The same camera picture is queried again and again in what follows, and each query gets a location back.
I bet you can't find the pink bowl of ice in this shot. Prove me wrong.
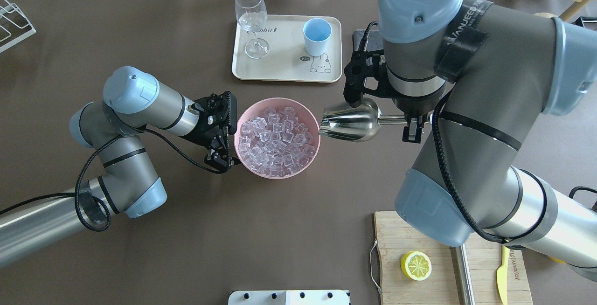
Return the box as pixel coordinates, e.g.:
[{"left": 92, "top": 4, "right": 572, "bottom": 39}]
[{"left": 234, "top": 97, "right": 320, "bottom": 180}]

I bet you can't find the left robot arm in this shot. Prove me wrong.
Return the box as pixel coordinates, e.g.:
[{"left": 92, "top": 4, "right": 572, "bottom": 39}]
[{"left": 1, "top": 66, "right": 239, "bottom": 267}]

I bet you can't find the clear wine glass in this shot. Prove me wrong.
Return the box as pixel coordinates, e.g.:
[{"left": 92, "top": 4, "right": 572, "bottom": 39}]
[{"left": 235, "top": 0, "right": 270, "bottom": 59}]

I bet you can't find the half lemon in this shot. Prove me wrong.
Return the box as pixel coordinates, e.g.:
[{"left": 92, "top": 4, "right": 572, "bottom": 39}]
[{"left": 400, "top": 250, "right": 432, "bottom": 281}]

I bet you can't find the steel muddler black tip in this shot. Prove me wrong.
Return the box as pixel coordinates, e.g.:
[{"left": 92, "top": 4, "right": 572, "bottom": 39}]
[{"left": 451, "top": 244, "right": 476, "bottom": 305}]

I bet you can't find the blue plastic cup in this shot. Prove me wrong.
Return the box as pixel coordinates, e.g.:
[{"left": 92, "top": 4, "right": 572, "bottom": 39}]
[{"left": 303, "top": 18, "right": 332, "bottom": 56}]

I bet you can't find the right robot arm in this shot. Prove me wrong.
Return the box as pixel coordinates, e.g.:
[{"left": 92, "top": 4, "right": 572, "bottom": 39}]
[{"left": 344, "top": 0, "right": 596, "bottom": 280}]

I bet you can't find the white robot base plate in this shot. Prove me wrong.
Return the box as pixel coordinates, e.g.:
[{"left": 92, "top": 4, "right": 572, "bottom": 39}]
[{"left": 228, "top": 289, "right": 351, "bottom": 305}]

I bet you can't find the yellow plastic knife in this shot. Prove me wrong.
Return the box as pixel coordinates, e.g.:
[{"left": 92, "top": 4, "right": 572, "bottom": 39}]
[{"left": 495, "top": 246, "right": 510, "bottom": 305}]

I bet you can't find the wooden cutting board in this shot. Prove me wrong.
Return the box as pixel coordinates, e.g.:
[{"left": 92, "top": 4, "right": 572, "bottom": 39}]
[{"left": 369, "top": 210, "right": 534, "bottom": 305}]

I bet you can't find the steel ice scoop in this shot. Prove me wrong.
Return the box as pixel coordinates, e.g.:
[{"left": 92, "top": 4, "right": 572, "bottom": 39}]
[{"left": 319, "top": 97, "right": 407, "bottom": 143}]

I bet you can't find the white cup rack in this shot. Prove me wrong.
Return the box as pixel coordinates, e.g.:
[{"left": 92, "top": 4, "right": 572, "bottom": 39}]
[{"left": 0, "top": 0, "right": 36, "bottom": 53}]

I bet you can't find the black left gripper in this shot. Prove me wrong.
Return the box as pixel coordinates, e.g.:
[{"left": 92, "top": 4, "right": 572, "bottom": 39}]
[{"left": 181, "top": 91, "right": 237, "bottom": 173}]

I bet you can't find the cream serving tray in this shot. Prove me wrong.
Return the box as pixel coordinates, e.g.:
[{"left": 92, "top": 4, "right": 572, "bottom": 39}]
[{"left": 231, "top": 14, "right": 343, "bottom": 83}]

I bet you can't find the grey folded cloth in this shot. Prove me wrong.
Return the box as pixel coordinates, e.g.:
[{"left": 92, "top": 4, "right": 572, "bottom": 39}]
[{"left": 350, "top": 29, "right": 384, "bottom": 61}]

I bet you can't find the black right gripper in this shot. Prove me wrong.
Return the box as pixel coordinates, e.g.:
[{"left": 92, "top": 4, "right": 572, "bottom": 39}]
[{"left": 343, "top": 49, "right": 429, "bottom": 143}]

